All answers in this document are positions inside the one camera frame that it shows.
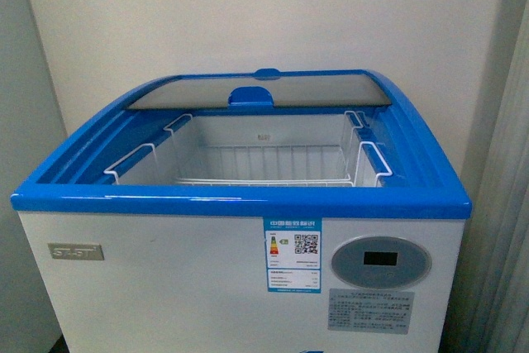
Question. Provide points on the white chest freezer blue rim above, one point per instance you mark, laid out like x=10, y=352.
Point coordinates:
x=184, y=266

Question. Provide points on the blue energy label sticker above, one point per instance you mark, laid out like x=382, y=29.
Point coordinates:
x=293, y=252

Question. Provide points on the grey oval control panel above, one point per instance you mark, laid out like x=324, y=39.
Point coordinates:
x=380, y=262

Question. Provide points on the grey instruction sticker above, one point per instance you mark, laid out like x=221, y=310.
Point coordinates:
x=370, y=310

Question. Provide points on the silver brand badge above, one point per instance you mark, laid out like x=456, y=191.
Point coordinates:
x=76, y=251

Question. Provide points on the white wire basket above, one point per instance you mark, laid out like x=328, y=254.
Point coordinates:
x=321, y=150

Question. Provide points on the sliding glass lid blue handle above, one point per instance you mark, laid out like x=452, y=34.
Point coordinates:
x=268, y=88

